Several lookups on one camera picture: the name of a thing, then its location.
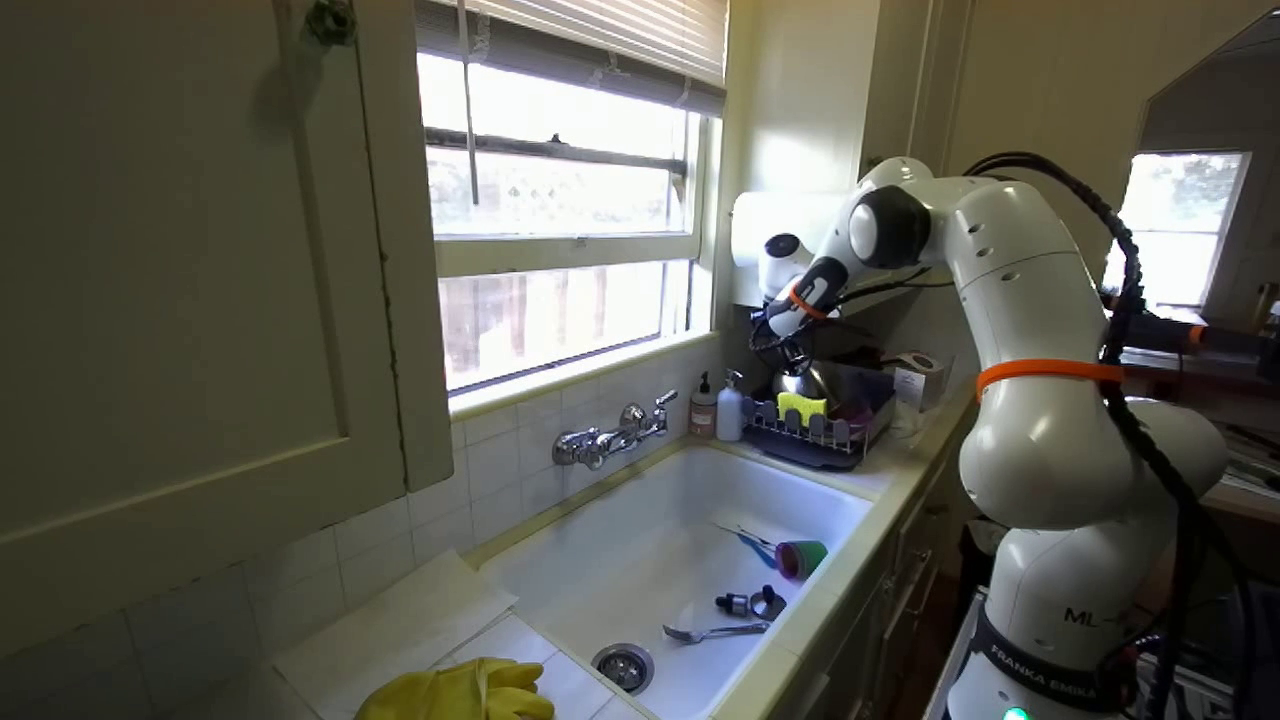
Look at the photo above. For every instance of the cream cabinet door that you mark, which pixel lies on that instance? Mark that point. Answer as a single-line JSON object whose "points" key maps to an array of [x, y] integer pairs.
{"points": [[186, 292]]}

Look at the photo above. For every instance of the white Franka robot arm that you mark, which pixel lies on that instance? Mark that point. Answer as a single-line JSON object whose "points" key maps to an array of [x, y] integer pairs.
{"points": [[1053, 465]]}

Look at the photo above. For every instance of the white lower cabinet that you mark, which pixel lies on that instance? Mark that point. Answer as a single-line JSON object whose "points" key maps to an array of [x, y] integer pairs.
{"points": [[904, 586]]}

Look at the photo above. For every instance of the chrome wall faucet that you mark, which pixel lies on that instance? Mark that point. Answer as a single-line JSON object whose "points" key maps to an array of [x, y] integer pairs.
{"points": [[587, 444]]}

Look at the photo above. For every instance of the dark device with orange tip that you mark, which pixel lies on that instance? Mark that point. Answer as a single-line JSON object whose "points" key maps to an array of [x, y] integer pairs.
{"points": [[1166, 328]]}

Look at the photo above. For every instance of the dark cabinet knob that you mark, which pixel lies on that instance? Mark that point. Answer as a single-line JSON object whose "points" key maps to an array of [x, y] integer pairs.
{"points": [[330, 17]]}

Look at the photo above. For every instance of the white soap bottle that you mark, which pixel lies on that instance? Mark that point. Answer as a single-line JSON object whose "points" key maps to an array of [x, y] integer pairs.
{"points": [[728, 413]]}

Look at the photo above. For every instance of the cream window blind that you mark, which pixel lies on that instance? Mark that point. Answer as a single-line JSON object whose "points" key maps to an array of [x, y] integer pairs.
{"points": [[600, 32]]}

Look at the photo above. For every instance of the green cup with purple rim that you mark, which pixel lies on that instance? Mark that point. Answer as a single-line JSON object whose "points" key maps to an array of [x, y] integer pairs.
{"points": [[801, 558]]}

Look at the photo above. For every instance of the large kitchen window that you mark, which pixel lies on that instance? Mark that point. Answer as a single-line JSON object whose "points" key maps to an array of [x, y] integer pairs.
{"points": [[563, 265]]}

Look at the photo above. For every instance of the silver spoon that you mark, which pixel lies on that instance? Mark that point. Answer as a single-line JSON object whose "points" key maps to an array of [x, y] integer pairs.
{"points": [[701, 632]]}

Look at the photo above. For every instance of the white kitchen sink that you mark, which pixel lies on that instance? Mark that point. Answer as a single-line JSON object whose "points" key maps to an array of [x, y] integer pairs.
{"points": [[643, 560]]}

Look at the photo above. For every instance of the small bright window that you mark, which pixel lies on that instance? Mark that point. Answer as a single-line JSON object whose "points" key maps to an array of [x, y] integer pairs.
{"points": [[1182, 224]]}

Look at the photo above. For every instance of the small white box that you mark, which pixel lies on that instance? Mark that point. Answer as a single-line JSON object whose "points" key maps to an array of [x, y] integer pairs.
{"points": [[922, 383]]}

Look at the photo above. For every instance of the dark soap bottle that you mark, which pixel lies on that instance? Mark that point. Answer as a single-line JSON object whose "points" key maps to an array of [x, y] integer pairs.
{"points": [[701, 413]]}

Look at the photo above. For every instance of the metal sink drain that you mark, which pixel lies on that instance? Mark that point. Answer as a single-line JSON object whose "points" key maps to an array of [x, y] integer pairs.
{"points": [[627, 664]]}

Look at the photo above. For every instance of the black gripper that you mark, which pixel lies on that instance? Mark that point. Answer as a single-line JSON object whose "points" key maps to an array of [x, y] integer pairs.
{"points": [[782, 328]]}

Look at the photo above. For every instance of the dark dish rack with tray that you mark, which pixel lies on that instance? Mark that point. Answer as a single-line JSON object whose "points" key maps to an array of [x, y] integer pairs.
{"points": [[814, 449]]}

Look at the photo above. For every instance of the yellow rubber glove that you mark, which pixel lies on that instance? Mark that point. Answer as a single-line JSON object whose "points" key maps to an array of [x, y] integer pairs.
{"points": [[460, 695]]}

